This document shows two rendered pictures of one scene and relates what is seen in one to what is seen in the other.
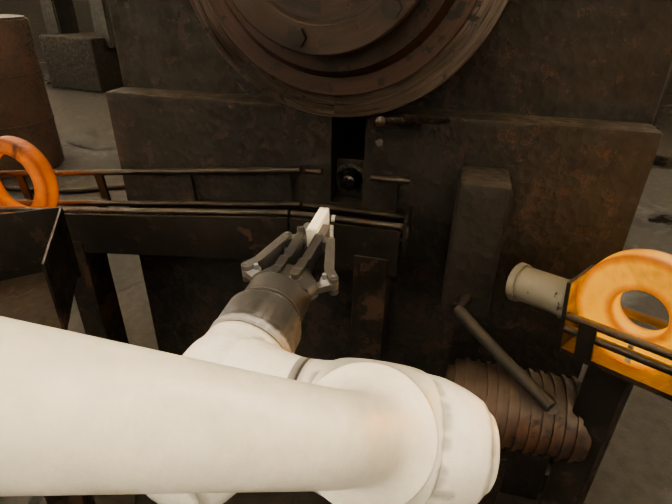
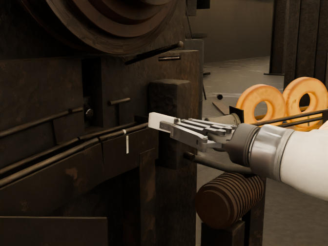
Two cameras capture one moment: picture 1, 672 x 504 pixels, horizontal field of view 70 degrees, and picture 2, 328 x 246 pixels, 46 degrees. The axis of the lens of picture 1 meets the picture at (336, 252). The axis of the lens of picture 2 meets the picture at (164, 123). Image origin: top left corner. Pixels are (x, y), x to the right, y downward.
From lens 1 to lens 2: 0.82 m
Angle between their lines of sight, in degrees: 65
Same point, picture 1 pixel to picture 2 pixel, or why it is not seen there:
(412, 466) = not seen: outside the picture
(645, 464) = not seen: hidden behind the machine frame
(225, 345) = (320, 132)
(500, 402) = (240, 186)
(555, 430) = (256, 185)
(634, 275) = (259, 95)
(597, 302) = (249, 115)
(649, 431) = not seen: hidden behind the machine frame
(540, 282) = (224, 119)
